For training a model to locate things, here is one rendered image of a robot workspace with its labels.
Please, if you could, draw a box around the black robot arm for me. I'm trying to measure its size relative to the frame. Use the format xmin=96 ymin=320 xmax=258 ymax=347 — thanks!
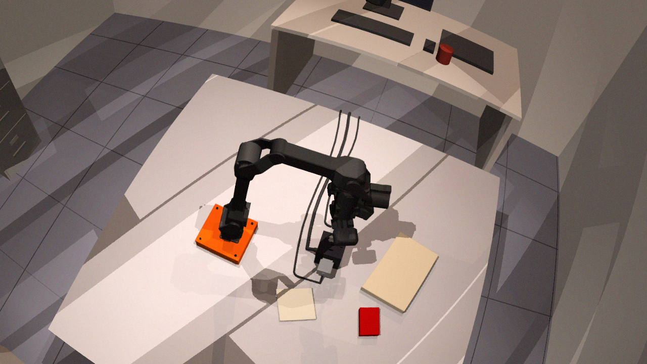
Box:
xmin=218 ymin=138 xmax=391 ymax=243

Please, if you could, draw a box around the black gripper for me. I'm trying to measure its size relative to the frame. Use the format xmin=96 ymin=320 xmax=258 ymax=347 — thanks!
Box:
xmin=327 ymin=182 xmax=358 ymax=246

